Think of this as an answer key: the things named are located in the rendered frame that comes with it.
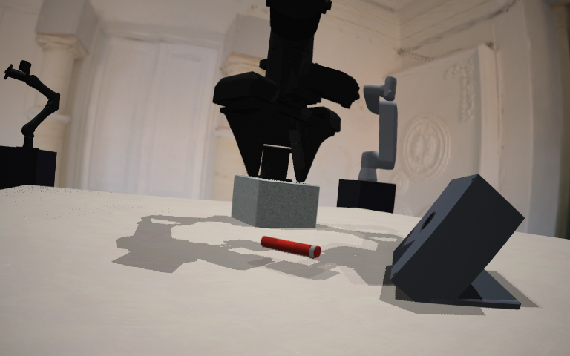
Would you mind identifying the red peg with white band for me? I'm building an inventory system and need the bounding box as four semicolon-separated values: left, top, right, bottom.
261;236;321;258

